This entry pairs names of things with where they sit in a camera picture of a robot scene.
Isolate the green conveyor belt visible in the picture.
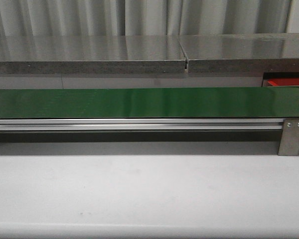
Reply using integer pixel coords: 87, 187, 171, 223
0, 87, 299, 119

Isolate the grey stone slab right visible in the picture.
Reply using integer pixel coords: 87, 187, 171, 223
179, 33, 299, 73

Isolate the grey stone slab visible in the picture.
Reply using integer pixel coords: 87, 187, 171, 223
0, 36, 186, 75
179, 33, 299, 73

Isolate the grey stone slab left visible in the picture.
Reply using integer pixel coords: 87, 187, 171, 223
0, 36, 186, 75

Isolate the red plastic tray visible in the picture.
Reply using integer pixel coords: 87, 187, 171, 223
267, 78, 299, 87

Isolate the white pleated curtain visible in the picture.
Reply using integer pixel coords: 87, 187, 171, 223
0, 0, 299, 36

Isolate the steel conveyor support bracket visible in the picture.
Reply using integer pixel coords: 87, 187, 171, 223
278, 118, 299, 156

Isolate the aluminium conveyor side rail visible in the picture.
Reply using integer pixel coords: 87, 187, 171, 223
0, 119, 284, 131

